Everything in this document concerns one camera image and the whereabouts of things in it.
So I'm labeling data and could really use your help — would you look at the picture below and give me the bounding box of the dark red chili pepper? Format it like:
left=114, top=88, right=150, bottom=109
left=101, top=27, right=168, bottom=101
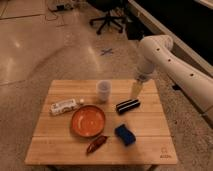
left=86, top=135, right=108, bottom=154

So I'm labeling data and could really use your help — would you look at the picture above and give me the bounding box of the wooden table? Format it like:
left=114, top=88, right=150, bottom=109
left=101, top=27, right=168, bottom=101
left=25, top=79, right=177, bottom=167

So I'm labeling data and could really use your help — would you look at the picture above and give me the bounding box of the blue sponge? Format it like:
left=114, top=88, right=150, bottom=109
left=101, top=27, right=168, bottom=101
left=115, top=124, right=136, bottom=146

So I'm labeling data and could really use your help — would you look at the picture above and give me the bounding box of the orange ceramic bowl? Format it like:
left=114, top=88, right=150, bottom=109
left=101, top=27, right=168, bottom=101
left=71, top=105, right=105, bottom=137

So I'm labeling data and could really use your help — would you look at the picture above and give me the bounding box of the black office chair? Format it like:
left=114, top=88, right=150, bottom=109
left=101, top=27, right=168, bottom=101
left=86, top=0, right=125, bottom=35

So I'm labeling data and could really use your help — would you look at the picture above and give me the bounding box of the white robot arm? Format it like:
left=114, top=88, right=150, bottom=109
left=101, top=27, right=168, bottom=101
left=135, top=35, right=213, bottom=129

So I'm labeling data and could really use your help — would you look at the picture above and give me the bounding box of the black striped case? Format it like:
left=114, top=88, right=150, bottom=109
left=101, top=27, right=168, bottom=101
left=116, top=99, right=141, bottom=115

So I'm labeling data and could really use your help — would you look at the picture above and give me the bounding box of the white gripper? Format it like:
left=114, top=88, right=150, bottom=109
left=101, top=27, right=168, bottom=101
left=131, top=74, right=149, bottom=99

